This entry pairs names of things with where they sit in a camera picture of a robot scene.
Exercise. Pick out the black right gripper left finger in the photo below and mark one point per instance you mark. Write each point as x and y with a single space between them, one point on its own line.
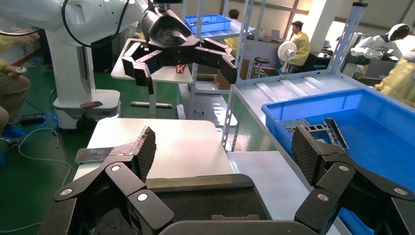
123 181

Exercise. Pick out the white humanoid robot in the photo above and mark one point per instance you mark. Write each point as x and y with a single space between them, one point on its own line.
373 43

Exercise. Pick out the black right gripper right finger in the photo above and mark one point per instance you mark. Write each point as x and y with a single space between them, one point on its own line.
340 175

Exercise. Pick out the brown cardboard box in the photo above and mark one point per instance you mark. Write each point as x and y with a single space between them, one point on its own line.
243 69

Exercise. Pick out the grey flat slab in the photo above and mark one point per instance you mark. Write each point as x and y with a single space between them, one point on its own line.
92 155

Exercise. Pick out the white handheld controller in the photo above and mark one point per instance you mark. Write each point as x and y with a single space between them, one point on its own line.
19 69

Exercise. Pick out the white pedestal fan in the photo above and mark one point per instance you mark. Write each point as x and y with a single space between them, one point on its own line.
287 51

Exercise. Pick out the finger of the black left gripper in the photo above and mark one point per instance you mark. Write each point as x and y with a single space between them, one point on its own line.
220 58
137 66

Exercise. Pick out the black foam container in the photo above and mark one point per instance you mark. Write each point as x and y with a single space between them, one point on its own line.
201 201

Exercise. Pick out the red paper cup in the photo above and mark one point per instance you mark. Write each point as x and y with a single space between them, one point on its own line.
181 69

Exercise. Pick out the white background table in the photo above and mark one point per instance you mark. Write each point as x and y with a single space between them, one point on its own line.
165 77

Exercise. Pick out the seated person in yellow coat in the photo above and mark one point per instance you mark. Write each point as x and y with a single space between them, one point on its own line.
232 14

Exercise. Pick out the small black flat device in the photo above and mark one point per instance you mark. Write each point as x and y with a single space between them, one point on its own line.
91 104

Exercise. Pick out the white metal shelf rack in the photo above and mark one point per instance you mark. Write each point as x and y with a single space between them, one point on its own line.
275 87

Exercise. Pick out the small blue plastic bin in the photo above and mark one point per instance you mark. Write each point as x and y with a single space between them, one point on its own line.
210 26

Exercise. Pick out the grey laptop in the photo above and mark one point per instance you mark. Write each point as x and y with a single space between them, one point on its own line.
275 35

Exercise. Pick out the large blue plastic bin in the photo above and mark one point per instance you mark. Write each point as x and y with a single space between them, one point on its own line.
373 146

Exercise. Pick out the black round stool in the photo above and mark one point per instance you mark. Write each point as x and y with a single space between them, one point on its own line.
262 60

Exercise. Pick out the blue shoe cover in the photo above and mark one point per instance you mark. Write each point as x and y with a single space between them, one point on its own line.
13 132

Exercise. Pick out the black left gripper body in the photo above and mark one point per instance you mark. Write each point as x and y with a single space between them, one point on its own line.
168 35

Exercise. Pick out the silver perforated metal part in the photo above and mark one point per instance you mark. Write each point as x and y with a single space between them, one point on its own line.
316 126
328 122

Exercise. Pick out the white background shelf rack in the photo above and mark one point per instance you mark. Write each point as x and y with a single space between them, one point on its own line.
193 97

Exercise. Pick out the seated operator in beige trousers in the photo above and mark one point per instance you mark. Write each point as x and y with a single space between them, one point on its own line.
13 90

